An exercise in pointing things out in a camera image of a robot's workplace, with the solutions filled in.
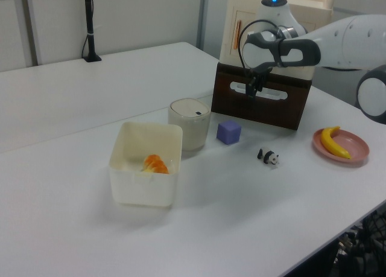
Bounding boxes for beige lidded trash can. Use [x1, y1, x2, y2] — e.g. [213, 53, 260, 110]
[167, 98, 212, 152]

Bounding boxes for white drawer handle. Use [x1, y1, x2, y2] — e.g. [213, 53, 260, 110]
[229, 80, 288, 101]

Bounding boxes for white square plastic container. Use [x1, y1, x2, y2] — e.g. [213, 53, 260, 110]
[108, 121, 183, 208]

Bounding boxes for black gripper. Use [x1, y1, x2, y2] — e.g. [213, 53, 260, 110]
[246, 66, 270, 100]

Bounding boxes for orange fruit piece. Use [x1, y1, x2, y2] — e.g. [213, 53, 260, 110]
[141, 154, 170, 175]

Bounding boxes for cream toy cabinet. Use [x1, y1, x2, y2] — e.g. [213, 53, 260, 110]
[219, 0, 337, 80]

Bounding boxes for pink plate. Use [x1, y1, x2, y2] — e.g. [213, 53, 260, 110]
[312, 128, 370, 164]

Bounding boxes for black tangled cables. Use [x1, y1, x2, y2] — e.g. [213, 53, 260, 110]
[334, 203, 386, 277]

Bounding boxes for black pole stand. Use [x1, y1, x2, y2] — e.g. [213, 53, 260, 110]
[81, 0, 103, 63]

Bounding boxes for dark brown wooden drawer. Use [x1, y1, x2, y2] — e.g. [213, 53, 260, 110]
[210, 62, 312, 132]

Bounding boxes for small panda figurine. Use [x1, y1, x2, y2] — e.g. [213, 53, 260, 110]
[256, 148, 280, 168]

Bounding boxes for purple cube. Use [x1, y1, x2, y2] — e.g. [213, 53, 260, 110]
[215, 119, 243, 146]

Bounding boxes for yellow toy banana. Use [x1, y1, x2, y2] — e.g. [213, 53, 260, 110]
[320, 126, 353, 160]

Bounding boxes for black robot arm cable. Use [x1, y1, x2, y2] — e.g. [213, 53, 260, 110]
[237, 19, 283, 76]

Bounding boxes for orange cabinet door handle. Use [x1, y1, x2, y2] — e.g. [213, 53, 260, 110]
[233, 19, 242, 51]

